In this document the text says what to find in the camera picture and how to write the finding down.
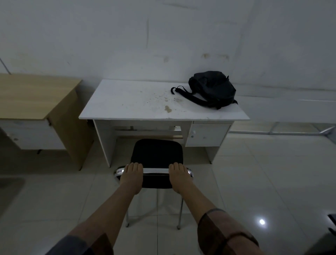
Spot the black backpack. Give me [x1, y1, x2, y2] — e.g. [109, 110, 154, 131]
[171, 70, 238, 110]

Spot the light wooden desk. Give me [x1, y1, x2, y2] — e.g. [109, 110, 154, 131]
[0, 74, 94, 171]

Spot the person's left hand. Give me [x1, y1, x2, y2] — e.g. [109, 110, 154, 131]
[119, 162, 144, 195]

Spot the brown plaid sleeve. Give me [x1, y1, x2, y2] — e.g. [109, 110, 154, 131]
[45, 232, 115, 255]
[197, 209, 261, 255]

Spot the person's right forearm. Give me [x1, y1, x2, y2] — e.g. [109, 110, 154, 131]
[181, 184, 226, 224]

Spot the brown plaid left sleeve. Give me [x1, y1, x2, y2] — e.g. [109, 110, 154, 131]
[45, 232, 115, 255]

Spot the metal floor rail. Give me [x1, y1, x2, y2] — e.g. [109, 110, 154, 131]
[229, 121, 336, 137]

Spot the white desk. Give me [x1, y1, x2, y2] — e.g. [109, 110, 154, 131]
[79, 79, 250, 168]

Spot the white desk cabinet door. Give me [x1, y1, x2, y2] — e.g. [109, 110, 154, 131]
[185, 123, 231, 147]

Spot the white drawer of wooden desk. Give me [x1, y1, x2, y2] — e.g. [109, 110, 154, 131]
[0, 119, 66, 150]

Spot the black chair with chrome frame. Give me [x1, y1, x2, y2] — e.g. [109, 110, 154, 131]
[113, 139, 194, 230]

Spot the person's right hand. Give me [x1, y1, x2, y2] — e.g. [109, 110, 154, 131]
[169, 162, 194, 194]

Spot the person's left forearm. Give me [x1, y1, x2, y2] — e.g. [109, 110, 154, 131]
[67, 184, 138, 247]

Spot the brown plaid right sleeve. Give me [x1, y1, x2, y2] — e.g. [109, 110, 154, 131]
[197, 209, 261, 255]

